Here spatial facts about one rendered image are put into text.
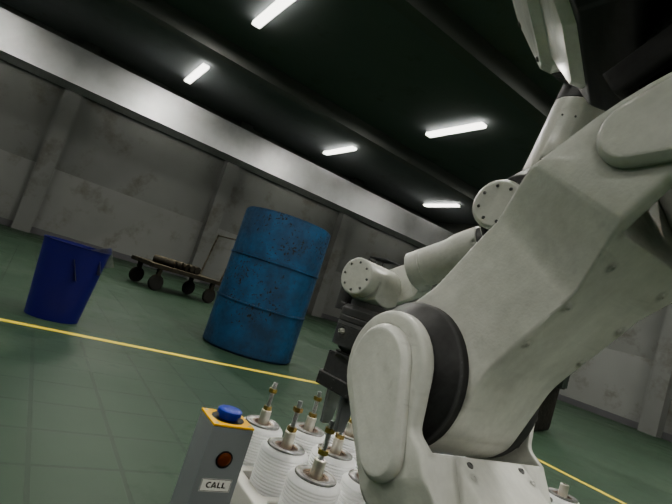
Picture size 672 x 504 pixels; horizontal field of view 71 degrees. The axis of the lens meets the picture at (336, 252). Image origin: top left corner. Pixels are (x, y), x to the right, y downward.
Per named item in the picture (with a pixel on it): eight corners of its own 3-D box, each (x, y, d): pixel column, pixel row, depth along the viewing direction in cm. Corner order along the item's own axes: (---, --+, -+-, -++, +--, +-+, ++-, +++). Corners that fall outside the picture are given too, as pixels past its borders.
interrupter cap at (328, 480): (286, 473, 79) (288, 469, 79) (304, 464, 86) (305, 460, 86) (326, 493, 76) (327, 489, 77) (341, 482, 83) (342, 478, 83)
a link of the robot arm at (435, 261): (442, 293, 81) (558, 258, 71) (413, 279, 74) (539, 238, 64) (431, 238, 86) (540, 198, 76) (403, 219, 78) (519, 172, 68)
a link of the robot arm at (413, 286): (379, 311, 89) (444, 292, 82) (352, 302, 83) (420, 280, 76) (375, 279, 92) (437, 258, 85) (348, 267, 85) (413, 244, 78)
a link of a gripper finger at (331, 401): (333, 423, 84) (343, 390, 85) (319, 422, 82) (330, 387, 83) (327, 420, 86) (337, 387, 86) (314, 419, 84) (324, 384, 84)
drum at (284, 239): (265, 347, 396) (303, 231, 406) (307, 371, 340) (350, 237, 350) (188, 329, 357) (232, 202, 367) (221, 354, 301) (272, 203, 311)
